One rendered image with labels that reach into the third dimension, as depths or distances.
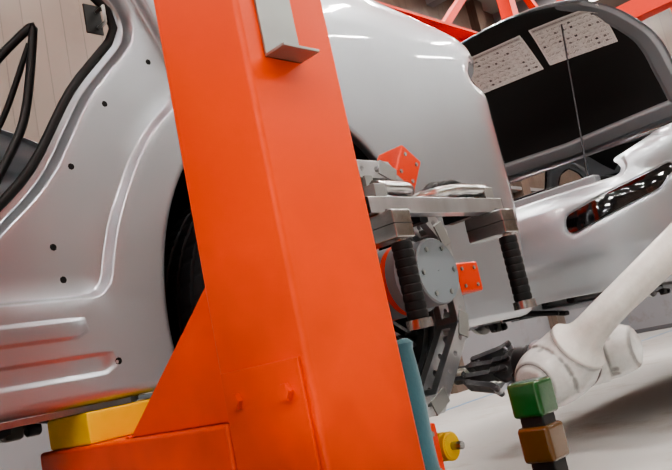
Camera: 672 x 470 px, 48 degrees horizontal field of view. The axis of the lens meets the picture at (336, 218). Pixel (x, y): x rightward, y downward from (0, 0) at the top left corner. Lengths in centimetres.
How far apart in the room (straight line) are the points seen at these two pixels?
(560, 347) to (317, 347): 59
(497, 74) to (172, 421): 410
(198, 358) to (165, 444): 13
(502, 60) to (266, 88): 401
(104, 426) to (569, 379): 75
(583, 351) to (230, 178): 70
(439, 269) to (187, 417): 60
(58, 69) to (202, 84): 642
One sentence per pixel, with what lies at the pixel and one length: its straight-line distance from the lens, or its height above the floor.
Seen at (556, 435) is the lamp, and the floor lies 60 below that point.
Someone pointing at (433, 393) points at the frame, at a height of 62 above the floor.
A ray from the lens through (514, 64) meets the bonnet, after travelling 488.
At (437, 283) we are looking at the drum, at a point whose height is 83.
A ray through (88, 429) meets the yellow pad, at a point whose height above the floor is 70.
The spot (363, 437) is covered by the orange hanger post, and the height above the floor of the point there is 64.
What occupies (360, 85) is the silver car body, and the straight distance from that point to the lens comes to 194.
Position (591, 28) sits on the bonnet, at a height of 225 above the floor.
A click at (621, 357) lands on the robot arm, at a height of 63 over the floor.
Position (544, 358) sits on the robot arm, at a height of 66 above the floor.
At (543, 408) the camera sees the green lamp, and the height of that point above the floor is 63.
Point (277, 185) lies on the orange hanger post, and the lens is 87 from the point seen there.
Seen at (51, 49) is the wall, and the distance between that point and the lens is 744.
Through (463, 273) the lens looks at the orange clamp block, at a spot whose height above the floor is 86.
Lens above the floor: 73
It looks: 10 degrees up
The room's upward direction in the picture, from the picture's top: 12 degrees counter-clockwise
